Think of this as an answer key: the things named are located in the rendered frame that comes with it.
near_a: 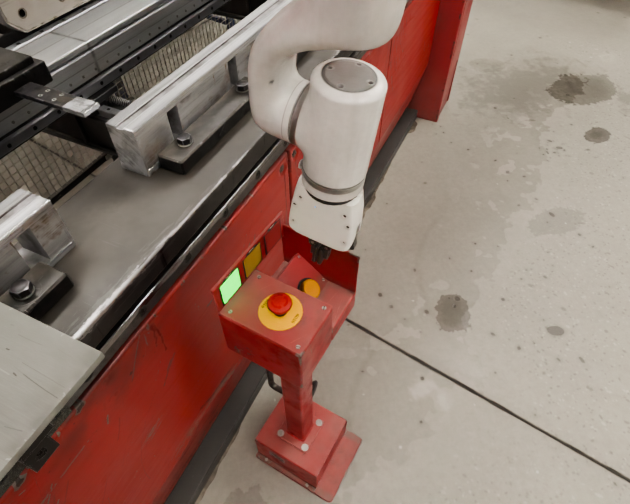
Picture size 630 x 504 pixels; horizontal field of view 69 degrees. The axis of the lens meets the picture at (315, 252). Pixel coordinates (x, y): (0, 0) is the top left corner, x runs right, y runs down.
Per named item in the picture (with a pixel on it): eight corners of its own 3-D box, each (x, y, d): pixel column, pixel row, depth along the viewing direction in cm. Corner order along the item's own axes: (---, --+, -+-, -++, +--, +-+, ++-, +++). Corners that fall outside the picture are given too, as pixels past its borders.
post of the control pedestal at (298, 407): (303, 442, 126) (297, 343, 85) (286, 432, 127) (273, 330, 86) (313, 425, 129) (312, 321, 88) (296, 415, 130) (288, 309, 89)
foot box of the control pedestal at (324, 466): (330, 504, 127) (332, 493, 117) (255, 456, 135) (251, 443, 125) (362, 439, 138) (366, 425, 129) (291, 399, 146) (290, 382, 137)
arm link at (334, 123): (285, 170, 58) (351, 198, 57) (289, 78, 48) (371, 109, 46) (314, 133, 63) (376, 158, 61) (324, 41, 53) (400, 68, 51)
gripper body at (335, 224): (285, 180, 60) (283, 233, 70) (356, 210, 58) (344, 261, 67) (311, 147, 65) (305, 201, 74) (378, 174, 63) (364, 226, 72)
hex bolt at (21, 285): (23, 303, 61) (18, 296, 60) (9, 296, 62) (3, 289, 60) (39, 288, 62) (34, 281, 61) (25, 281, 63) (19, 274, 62)
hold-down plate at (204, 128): (185, 176, 82) (181, 162, 80) (160, 168, 84) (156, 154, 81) (267, 93, 100) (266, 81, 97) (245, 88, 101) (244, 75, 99)
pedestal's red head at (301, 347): (302, 390, 79) (299, 336, 65) (226, 348, 84) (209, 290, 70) (354, 305, 90) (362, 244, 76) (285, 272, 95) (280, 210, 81)
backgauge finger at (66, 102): (68, 139, 71) (54, 110, 67) (-49, 99, 78) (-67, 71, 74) (120, 100, 78) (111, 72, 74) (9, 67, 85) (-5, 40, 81)
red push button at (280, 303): (284, 327, 74) (283, 315, 71) (263, 317, 75) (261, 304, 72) (297, 309, 76) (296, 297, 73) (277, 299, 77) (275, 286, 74)
